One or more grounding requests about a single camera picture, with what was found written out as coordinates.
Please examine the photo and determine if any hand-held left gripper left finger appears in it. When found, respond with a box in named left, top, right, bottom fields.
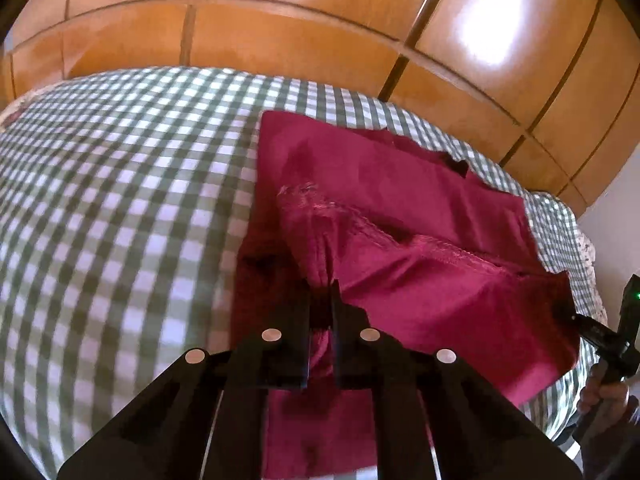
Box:
left=56, top=299, right=312, bottom=480

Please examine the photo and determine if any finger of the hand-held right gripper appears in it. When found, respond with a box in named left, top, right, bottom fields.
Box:
left=554, top=307, right=613, bottom=348

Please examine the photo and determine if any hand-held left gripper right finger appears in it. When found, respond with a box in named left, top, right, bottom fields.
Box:
left=331, top=280, right=584, bottom=480

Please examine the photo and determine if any dark red fleece garment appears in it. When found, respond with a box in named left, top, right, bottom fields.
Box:
left=230, top=110, right=582, bottom=480

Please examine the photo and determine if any person's right hand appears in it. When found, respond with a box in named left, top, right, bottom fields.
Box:
left=576, top=360, right=632, bottom=445

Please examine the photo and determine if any green white checked bedsheet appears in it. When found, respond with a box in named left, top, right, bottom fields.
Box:
left=0, top=66, right=598, bottom=480

